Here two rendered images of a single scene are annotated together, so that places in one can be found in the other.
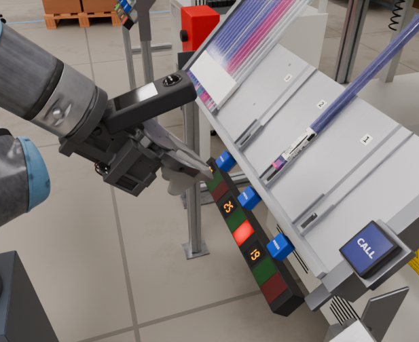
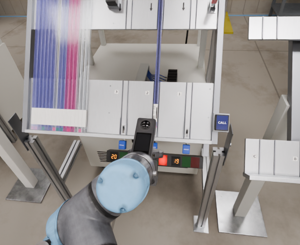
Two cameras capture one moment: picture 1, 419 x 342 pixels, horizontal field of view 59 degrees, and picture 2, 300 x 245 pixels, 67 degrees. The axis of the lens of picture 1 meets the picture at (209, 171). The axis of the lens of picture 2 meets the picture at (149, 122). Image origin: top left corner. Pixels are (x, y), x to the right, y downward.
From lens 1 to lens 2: 0.48 m
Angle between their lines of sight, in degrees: 46
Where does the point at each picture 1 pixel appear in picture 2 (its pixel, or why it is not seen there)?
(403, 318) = not seen: hidden behind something
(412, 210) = (216, 103)
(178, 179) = not seen: hidden behind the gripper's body
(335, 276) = (214, 138)
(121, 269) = not seen: outside the picture
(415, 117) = (125, 73)
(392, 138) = (187, 88)
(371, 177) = (193, 104)
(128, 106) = (150, 148)
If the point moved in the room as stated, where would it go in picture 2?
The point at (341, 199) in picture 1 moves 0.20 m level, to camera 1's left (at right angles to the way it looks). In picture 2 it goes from (191, 117) to (168, 162)
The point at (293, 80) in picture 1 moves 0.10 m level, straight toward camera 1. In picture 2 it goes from (121, 91) to (143, 101)
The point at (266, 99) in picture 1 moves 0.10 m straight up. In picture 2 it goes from (114, 106) to (109, 82)
